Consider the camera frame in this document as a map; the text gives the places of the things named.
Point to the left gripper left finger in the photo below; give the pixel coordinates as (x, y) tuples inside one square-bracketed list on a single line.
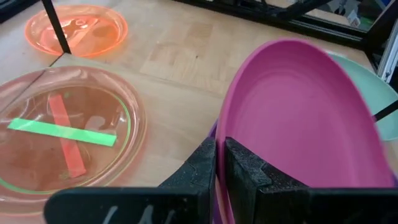
[(192, 180)]

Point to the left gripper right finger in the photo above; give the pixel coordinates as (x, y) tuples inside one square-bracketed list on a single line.
[(248, 193)]

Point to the orange transparent plastic plate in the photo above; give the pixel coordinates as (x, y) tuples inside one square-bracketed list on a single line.
[(99, 31)]

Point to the mint green opaque plate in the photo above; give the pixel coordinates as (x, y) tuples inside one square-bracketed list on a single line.
[(367, 84)]

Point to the black metal wooden shelf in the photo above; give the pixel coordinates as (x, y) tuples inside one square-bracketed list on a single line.
[(174, 130)]

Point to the red transparent plastic plate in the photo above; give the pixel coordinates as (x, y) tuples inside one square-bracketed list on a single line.
[(130, 93)]

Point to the pink opaque plastic plate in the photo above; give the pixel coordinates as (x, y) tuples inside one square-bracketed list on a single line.
[(295, 118)]

